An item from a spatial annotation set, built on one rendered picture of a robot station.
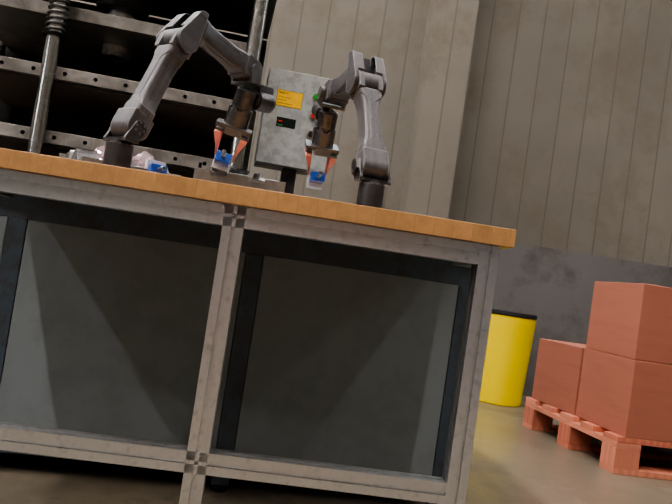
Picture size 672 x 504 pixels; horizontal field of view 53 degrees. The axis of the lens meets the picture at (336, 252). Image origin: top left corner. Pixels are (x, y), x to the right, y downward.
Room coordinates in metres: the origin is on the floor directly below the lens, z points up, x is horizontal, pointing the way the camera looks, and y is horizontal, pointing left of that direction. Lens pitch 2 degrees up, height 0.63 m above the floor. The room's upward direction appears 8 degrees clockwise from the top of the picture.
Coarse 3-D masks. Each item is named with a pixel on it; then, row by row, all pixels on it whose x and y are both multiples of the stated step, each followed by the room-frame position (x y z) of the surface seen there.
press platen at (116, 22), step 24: (0, 0) 2.59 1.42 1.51; (24, 0) 2.60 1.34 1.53; (0, 24) 2.84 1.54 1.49; (24, 24) 2.79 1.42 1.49; (72, 24) 2.70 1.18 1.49; (96, 24) 2.65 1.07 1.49; (120, 24) 2.67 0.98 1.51; (144, 24) 2.68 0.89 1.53; (24, 48) 3.16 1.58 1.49; (72, 48) 3.04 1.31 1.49; (96, 48) 2.98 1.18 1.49; (144, 48) 2.88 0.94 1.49; (240, 48) 2.75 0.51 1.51; (120, 72) 3.34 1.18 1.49; (144, 72) 3.27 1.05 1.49; (192, 72) 3.14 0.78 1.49; (216, 72) 3.08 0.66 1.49
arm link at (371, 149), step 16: (368, 80) 1.73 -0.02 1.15; (352, 96) 1.75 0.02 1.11; (368, 96) 1.71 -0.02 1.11; (368, 112) 1.69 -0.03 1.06; (368, 128) 1.67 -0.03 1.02; (368, 144) 1.64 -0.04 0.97; (368, 160) 1.62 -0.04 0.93; (384, 160) 1.64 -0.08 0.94; (368, 176) 1.63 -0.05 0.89; (384, 176) 1.64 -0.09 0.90
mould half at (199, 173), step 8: (200, 168) 1.91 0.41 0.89; (200, 176) 1.91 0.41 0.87; (208, 176) 1.92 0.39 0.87; (216, 176) 1.92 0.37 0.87; (232, 176) 1.93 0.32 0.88; (240, 176) 1.93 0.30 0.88; (248, 176) 1.93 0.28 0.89; (232, 184) 1.93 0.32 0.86; (240, 184) 1.93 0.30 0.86; (248, 184) 1.93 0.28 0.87; (256, 184) 1.94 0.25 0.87; (264, 184) 1.94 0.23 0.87; (272, 184) 1.95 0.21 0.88; (280, 184) 1.95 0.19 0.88
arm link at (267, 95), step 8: (256, 64) 1.85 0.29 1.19; (256, 72) 1.86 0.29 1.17; (232, 80) 1.89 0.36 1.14; (248, 80) 1.85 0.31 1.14; (256, 80) 1.86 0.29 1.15; (256, 88) 1.92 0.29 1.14; (264, 88) 1.92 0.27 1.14; (272, 88) 1.95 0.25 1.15; (264, 96) 1.91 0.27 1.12; (272, 96) 1.95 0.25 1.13; (264, 104) 1.92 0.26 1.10; (272, 104) 1.94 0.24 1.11; (264, 112) 1.96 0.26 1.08
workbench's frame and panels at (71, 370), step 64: (0, 256) 1.81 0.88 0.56; (64, 256) 1.84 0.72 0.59; (128, 256) 1.87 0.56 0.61; (192, 256) 1.90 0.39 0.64; (256, 256) 1.92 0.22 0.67; (320, 256) 1.95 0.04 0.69; (384, 256) 1.99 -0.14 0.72; (0, 320) 1.82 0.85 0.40; (64, 320) 1.84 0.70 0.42; (128, 320) 1.87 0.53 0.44; (192, 320) 1.90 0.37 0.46; (256, 320) 1.93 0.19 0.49; (320, 320) 1.96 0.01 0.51; (384, 320) 1.99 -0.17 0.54; (448, 320) 2.03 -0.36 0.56; (0, 384) 1.83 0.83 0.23; (64, 384) 1.85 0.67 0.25; (128, 384) 1.88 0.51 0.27; (192, 384) 1.91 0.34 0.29; (256, 384) 1.94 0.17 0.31; (320, 384) 1.97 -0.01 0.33; (384, 384) 2.00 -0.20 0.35; (448, 384) 2.03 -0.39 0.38; (256, 448) 1.94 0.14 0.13; (320, 448) 1.97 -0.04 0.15; (384, 448) 2.00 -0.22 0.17
